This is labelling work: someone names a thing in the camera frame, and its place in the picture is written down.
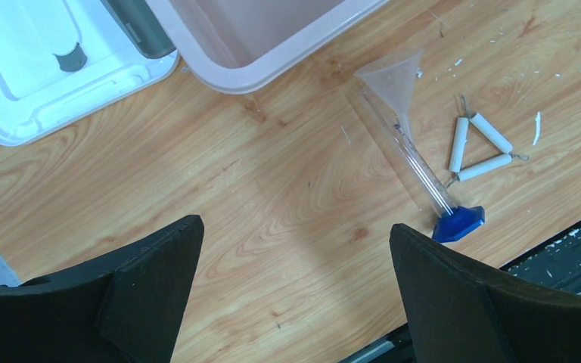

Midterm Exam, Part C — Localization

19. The white clay triangle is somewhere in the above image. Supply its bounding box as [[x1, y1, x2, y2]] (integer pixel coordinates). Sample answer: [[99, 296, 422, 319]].
[[446, 95, 530, 187]]

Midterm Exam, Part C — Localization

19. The glass funnel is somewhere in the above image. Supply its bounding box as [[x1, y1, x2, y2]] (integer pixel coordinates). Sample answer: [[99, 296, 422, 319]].
[[354, 48, 424, 141]]

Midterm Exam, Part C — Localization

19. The white plastic lid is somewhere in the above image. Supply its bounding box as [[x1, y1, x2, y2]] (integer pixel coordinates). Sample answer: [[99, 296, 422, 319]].
[[0, 1, 179, 147]]

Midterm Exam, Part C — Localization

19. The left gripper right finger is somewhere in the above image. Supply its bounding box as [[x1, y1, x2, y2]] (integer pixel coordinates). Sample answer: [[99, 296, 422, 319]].
[[389, 224, 581, 362]]

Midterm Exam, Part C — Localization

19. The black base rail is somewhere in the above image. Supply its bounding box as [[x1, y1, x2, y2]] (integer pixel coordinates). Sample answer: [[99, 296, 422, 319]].
[[343, 221, 581, 362]]

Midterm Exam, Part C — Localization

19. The glass stirring rod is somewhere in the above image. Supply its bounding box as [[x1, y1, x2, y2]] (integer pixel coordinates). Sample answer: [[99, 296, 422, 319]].
[[346, 84, 457, 216]]

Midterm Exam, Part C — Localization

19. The white debris chip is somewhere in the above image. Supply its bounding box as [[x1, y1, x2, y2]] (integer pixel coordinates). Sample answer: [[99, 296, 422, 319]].
[[532, 111, 542, 146]]

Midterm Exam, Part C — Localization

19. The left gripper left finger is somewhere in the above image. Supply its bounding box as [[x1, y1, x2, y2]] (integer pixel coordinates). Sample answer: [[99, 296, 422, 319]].
[[0, 215, 204, 362]]

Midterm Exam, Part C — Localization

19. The pink plastic bin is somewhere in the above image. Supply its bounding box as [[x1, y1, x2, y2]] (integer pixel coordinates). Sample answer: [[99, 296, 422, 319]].
[[148, 0, 385, 95]]

